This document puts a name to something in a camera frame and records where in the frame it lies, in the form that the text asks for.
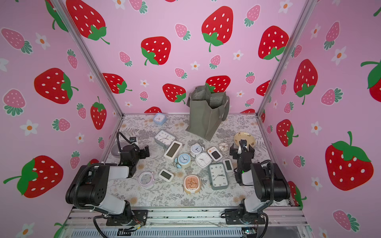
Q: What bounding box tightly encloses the white timer orange button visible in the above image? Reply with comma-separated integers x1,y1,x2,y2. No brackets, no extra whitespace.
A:
207,146,223,162

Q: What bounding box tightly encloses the white square analog clock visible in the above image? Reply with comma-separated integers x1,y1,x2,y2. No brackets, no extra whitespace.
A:
195,152,212,169

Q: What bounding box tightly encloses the white twin-bell alarm clock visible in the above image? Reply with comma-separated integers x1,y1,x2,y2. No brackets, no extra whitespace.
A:
190,143,204,158

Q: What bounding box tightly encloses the blue twin-bell alarm clock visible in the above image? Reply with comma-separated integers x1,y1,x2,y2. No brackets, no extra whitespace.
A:
174,153,191,169

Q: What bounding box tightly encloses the grey-green canvas tote bag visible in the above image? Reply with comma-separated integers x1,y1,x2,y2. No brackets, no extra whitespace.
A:
186,84,230,141

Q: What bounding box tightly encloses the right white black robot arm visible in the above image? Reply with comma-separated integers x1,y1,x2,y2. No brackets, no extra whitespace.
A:
225,139,291,224

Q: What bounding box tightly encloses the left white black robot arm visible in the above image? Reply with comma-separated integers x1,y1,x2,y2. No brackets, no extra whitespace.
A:
65,145,150,226

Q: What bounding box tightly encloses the lilac round alarm clock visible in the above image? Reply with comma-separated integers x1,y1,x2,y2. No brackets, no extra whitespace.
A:
138,171,155,188

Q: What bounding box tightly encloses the large grey-green rectangular clock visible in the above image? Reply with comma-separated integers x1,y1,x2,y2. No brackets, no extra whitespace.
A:
207,163,229,190

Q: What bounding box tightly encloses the grey square analog clock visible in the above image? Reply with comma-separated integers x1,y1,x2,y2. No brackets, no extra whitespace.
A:
154,130,176,149

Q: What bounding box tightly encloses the small white square digital clock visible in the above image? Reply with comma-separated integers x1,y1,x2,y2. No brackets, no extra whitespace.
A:
158,169,174,182

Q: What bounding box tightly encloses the white digital clock green screen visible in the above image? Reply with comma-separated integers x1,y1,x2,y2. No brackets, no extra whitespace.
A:
164,141,183,162

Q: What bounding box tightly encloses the small light blue clock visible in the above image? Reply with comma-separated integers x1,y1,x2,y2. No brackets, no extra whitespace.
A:
153,113,167,126

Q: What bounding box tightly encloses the peach cat-face clock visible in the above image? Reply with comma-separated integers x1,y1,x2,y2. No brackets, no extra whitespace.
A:
183,175,202,194

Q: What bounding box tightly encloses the cream floral plate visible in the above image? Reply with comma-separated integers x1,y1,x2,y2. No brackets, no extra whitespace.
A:
234,131,257,148

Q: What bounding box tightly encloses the lilac round dish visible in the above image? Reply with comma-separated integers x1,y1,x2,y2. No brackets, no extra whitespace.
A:
111,142,128,158

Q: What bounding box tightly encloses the small patterned round trinket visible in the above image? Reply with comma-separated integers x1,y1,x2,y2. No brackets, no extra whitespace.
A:
219,142,230,151

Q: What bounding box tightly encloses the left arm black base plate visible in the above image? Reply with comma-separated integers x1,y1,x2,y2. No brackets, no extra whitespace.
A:
106,209,148,227

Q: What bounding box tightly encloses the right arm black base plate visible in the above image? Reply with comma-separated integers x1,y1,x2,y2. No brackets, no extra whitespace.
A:
220,208,266,225

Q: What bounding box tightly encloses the aluminium front rail frame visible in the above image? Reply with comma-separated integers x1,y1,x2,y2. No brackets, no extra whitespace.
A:
57,206,314,238

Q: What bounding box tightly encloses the right corner aluminium post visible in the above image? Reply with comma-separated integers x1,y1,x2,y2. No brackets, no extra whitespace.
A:
257,0,317,118

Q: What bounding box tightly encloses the corner aluminium post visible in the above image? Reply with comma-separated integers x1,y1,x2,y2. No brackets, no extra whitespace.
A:
52,0,124,118
257,0,317,118

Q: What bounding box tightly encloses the left corner aluminium post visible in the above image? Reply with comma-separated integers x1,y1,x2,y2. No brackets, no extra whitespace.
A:
52,0,124,118

